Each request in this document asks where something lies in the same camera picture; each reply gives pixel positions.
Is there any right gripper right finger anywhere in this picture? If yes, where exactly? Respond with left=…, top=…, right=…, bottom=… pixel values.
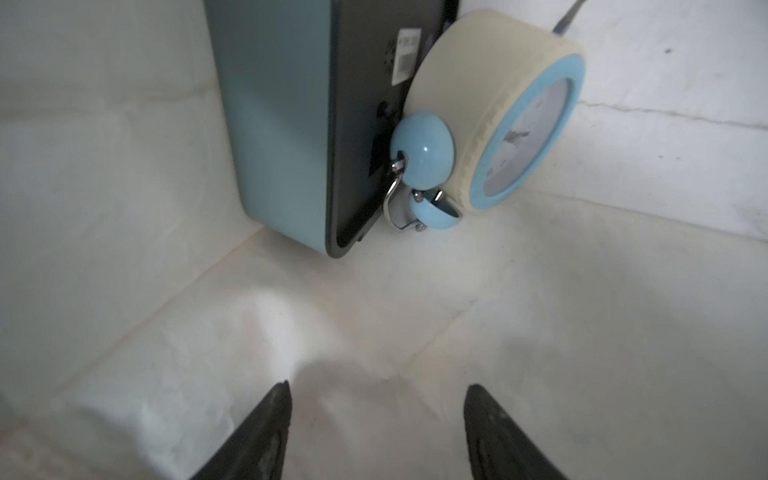
left=463, top=384, right=567, bottom=480

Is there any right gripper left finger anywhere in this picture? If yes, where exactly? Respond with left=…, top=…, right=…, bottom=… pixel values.
left=191, top=381, right=292, bottom=480

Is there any white canvas tote bag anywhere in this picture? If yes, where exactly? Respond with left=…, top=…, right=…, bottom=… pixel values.
left=1, top=1, right=767, bottom=479

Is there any blue twin bell alarm clock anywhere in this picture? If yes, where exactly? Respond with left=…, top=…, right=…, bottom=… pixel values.
left=382, top=1, right=586, bottom=231

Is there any grey green square clock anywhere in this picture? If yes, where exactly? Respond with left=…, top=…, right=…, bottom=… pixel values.
left=204, top=1, right=458, bottom=258

